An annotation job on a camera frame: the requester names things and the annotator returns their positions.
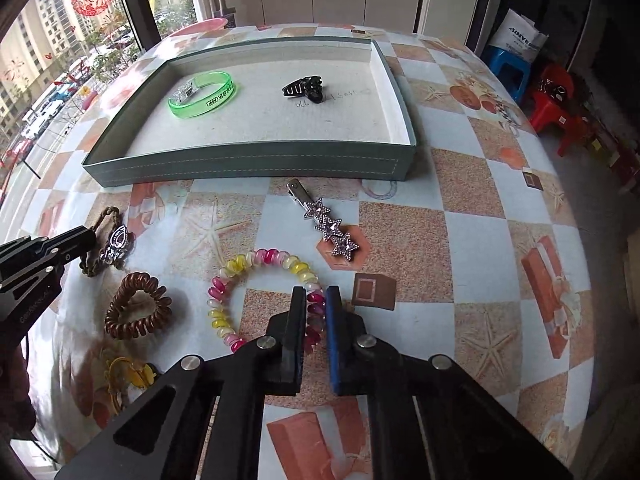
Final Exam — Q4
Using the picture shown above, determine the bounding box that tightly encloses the brown braided hair tie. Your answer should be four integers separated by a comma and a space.
80, 206, 136, 278

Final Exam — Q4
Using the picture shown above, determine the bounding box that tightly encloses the blue plastic stool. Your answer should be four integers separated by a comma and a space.
487, 46, 532, 103

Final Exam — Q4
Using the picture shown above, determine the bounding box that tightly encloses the red plastic stool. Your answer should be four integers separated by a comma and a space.
527, 65, 591, 156

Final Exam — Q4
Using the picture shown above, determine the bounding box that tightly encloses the brown spiral hair tie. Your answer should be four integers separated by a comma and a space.
104, 272, 165, 340

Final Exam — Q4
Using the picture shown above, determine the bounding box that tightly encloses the green translucent bracelet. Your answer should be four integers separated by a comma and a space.
167, 71, 240, 120

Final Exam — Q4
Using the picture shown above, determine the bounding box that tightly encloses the white printed bag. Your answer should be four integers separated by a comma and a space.
489, 8, 548, 56

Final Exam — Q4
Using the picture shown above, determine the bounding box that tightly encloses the checkered starfish print tablecloth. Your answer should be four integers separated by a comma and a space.
0, 22, 631, 480

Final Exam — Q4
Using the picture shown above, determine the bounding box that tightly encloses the grey-green shallow tray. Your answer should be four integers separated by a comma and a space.
81, 37, 418, 188

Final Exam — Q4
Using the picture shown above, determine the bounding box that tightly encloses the multicolour spiral hair tie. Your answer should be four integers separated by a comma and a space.
207, 247, 333, 353

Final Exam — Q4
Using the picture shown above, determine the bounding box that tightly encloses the black claw hair clip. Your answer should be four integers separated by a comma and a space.
280, 75, 325, 106

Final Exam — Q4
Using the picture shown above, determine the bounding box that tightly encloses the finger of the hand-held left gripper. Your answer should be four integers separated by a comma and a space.
0, 259, 67, 297
0, 226, 97, 272

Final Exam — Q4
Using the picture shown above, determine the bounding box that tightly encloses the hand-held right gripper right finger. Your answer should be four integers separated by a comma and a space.
325, 285, 573, 480

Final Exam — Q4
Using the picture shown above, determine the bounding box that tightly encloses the person's left forearm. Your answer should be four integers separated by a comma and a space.
0, 345, 38, 441

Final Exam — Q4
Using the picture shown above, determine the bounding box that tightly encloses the yellow beaded hair tie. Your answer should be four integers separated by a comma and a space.
97, 352, 158, 413

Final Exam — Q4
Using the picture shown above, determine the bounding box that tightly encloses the silver star hair clip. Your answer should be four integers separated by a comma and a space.
286, 178, 360, 261

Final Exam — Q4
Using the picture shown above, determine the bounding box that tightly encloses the pink plastic basin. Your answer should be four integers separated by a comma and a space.
172, 17, 237, 36

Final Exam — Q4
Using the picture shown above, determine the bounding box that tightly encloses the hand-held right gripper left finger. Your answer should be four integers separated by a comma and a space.
54, 286, 308, 480

